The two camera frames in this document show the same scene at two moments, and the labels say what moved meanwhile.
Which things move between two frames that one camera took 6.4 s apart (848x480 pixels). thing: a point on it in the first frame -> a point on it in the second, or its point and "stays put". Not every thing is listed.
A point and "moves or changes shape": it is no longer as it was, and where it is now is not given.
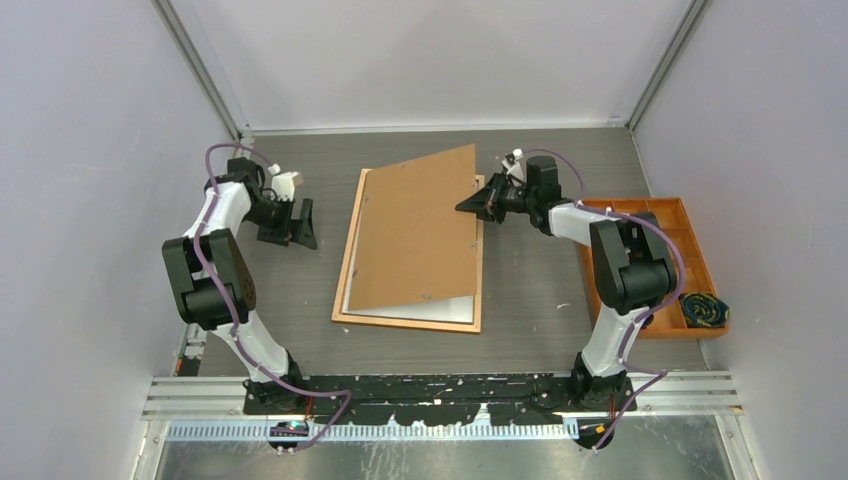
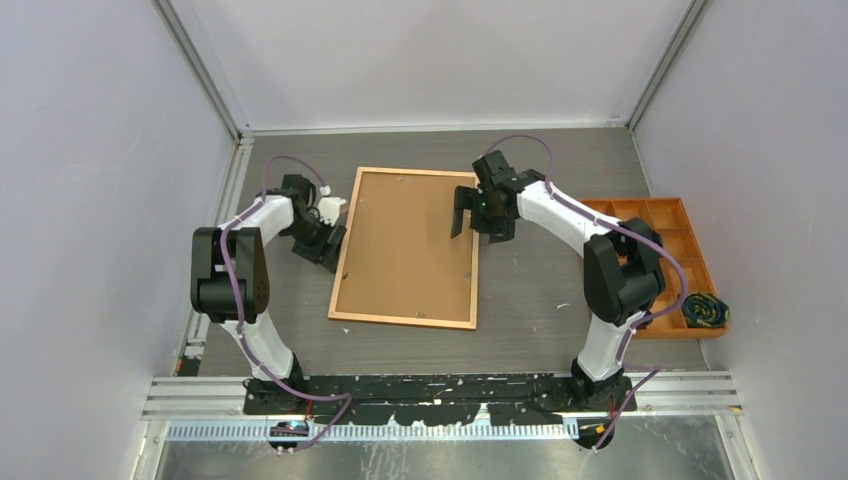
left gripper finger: x=302 y=229 -> x=334 y=243
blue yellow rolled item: x=704 y=310 stays put
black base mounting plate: x=457 y=400 stays put
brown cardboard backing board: x=412 y=244 moves or changes shape
